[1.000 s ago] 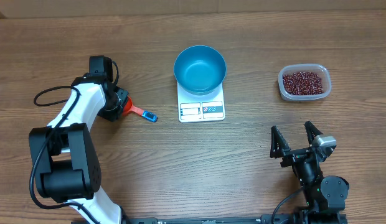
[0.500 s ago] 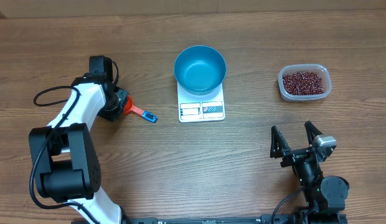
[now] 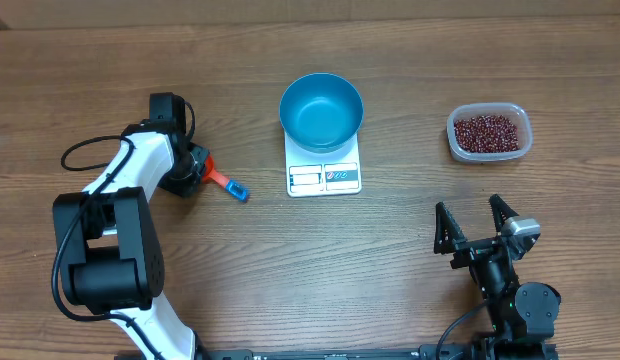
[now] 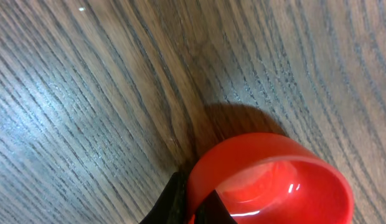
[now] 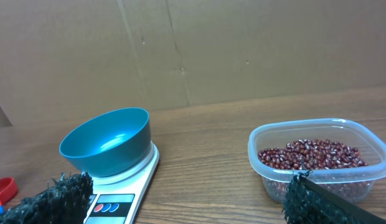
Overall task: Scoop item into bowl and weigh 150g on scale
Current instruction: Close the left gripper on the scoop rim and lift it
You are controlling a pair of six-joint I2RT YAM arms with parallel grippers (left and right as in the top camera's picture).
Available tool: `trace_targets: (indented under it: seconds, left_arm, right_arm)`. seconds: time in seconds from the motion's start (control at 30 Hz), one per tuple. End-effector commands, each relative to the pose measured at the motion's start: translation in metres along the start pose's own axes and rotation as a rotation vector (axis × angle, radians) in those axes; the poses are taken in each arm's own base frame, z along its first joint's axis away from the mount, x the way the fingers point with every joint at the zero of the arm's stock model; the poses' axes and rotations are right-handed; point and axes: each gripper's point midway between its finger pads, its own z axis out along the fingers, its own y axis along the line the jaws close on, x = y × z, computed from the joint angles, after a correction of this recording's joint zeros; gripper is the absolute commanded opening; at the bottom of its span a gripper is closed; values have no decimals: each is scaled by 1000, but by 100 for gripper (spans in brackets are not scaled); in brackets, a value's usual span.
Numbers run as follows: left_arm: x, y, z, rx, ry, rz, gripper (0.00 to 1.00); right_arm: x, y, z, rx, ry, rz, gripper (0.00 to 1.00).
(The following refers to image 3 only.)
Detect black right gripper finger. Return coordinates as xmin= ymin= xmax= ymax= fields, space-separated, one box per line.
xmin=434 ymin=202 xmax=467 ymax=254
xmin=489 ymin=194 xmax=518 ymax=233

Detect red measuring scoop blue handle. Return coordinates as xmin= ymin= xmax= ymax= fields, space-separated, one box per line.
xmin=202 ymin=155 xmax=250 ymax=203

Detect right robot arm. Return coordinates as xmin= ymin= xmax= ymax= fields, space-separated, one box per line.
xmin=433 ymin=194 xmax=561 ymax=360

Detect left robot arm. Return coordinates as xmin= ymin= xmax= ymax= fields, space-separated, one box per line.
xmin=51 ymin=92 xmax=209 ymax=359

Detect white digital kitchen scale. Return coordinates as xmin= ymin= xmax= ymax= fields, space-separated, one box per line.
xmin=284 ymin=134 xmax=363 ymax=198

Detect blue bowl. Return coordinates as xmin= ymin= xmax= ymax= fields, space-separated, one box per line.
xmin=278 ymin=72 xmax=365 ymax=153

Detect red adzuki beans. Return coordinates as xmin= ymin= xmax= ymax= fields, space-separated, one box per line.
xmin=453 ymin=115 xmax=520 ymax=153

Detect clear plastic container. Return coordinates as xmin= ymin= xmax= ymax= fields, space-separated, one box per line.
xmin=446 ymin=102 xmax=534 ymax=163

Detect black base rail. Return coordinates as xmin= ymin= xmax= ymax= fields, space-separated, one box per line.
xmin=114 ymin=344 xmax=561 ymax=360

